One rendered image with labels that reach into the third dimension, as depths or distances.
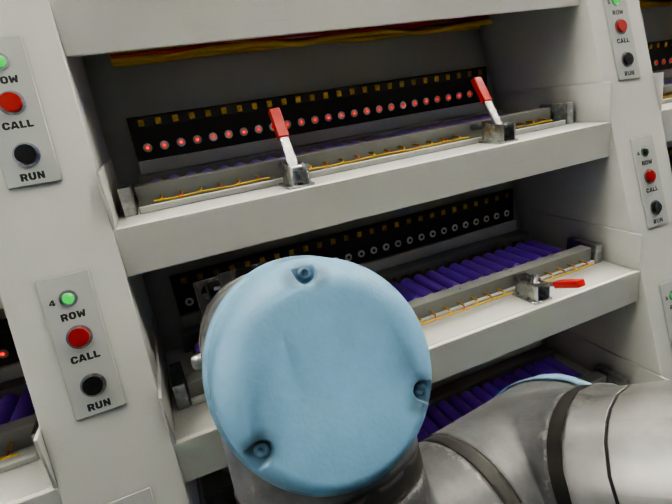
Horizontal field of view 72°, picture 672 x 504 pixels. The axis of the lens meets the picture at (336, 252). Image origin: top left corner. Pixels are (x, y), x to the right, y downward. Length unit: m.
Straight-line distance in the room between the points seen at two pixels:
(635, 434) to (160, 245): 0.37
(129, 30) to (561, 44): 0.55
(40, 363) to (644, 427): 0.42
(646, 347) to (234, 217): 0.58
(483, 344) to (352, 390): 0.40
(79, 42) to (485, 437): 0.45
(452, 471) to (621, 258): 0.53
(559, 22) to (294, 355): 0.66
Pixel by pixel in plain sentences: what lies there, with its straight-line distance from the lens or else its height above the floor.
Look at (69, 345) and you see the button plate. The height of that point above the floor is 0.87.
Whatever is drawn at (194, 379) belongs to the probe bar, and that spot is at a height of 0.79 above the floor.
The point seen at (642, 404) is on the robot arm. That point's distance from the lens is 0.26.
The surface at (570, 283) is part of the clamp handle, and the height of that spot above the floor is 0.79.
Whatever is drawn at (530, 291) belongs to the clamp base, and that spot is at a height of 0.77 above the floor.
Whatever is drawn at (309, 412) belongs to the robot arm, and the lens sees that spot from 0.18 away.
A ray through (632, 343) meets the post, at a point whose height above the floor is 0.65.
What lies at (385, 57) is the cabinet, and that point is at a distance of 0.78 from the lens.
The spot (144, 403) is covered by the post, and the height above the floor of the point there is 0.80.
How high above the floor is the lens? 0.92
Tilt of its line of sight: 4 degrees down
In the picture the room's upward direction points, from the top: 14 degrees counter-clockwise
